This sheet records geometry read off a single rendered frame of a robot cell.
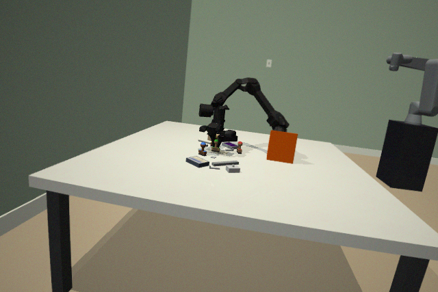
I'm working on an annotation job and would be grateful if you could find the red rubber stamp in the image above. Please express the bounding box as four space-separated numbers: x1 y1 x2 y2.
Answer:
237 142 243 154

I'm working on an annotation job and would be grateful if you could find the blue-handled rubber stamp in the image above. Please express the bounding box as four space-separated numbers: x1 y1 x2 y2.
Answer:
198 142 207 156

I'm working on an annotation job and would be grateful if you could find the green-handled rubber stamp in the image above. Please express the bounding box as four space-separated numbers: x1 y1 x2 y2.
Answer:
211 140 220 152

